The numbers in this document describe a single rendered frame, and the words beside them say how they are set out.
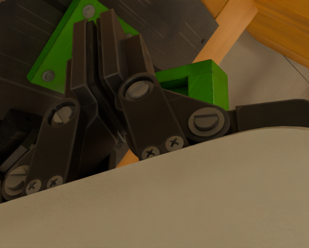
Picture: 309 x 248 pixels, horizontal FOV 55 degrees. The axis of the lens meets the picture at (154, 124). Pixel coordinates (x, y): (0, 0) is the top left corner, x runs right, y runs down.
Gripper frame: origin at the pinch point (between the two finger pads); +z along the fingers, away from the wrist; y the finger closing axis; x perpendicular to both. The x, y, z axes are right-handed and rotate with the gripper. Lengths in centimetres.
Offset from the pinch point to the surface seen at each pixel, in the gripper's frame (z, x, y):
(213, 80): 14.3, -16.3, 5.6
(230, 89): 196, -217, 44
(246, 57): 203, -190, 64
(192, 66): 16.8, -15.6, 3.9
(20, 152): 17.7, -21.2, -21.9
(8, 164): 17.3, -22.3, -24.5
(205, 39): 46, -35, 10
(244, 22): 56, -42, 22
